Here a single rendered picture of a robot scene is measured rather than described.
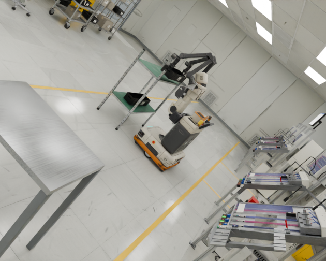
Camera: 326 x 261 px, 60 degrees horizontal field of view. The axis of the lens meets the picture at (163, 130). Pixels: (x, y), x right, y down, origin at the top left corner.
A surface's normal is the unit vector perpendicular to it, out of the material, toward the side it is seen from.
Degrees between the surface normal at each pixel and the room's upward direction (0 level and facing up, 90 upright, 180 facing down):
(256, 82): 90
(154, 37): 90
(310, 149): 90
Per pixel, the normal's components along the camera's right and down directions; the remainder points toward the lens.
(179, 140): -0.38, 0.05
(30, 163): 0.64, -0.71
